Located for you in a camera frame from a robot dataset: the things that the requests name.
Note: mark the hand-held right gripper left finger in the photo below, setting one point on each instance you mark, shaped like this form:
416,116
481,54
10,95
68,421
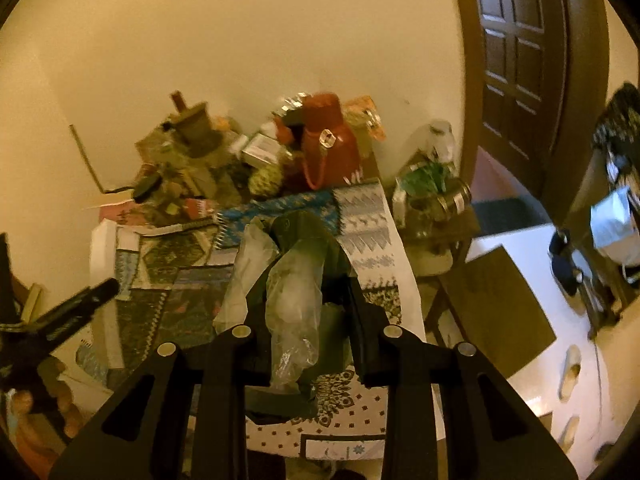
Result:
225,400

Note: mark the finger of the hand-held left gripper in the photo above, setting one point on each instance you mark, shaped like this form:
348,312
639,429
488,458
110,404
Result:
80,305

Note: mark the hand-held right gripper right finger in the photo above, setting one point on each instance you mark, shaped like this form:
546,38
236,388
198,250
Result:
415,400

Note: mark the clear plastic bag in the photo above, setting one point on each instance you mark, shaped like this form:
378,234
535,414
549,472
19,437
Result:
295,305

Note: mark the person's left hand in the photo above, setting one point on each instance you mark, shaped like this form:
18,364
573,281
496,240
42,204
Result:
50,410

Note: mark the pink embroidered cloth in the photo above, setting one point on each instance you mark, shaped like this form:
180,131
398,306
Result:
122,212

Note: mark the dark wooden stool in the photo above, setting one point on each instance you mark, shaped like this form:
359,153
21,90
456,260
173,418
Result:
500,310

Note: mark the thin wooden stick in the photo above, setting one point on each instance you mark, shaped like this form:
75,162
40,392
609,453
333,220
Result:
87,157

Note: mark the red white small packet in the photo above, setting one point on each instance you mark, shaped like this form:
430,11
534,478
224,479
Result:
200,208

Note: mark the small side table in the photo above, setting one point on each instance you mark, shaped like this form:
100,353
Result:
440,245

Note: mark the patchwork tablecloth table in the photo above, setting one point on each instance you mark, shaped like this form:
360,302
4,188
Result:
365,230

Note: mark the dark shoe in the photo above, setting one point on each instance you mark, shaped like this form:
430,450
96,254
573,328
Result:
565,265

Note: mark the metal tin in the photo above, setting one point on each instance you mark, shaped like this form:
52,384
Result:
452,200

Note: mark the dark door mat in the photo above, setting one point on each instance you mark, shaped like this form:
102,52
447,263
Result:
510,215

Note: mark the clay vase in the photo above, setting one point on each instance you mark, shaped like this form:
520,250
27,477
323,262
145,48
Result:
197,125

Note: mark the green leafy plant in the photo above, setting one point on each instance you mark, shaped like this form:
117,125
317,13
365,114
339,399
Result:
425,178

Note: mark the green bumpy fruit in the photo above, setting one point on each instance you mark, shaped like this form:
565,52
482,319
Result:
265,180

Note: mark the white labelled box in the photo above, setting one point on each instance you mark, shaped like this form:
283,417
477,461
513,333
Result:
260,150

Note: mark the white cloth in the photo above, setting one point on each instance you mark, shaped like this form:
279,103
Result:
612,220

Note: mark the red thermos jug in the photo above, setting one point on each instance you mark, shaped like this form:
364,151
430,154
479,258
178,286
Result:
330,145

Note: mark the orange snack packet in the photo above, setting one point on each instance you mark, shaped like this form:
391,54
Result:
365,115

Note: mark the dark patterned cloth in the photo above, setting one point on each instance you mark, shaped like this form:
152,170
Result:
620,120

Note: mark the brown wooden door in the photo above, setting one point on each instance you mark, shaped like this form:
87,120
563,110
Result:
585,85

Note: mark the brown panel door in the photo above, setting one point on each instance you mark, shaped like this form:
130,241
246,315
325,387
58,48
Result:
520,50

